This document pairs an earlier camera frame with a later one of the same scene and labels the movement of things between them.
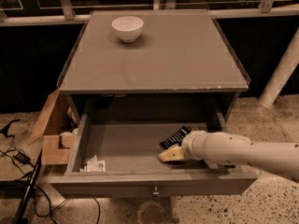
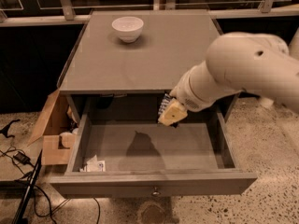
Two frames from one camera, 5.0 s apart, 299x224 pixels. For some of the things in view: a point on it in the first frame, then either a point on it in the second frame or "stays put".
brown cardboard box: (58, 128) stays put
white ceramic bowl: (128, 27) stays put
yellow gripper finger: (171, 154) → (173, 113)
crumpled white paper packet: (93, 165) stays put
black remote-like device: (176, 139) → (163, 104)
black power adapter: (21, 158) stays put
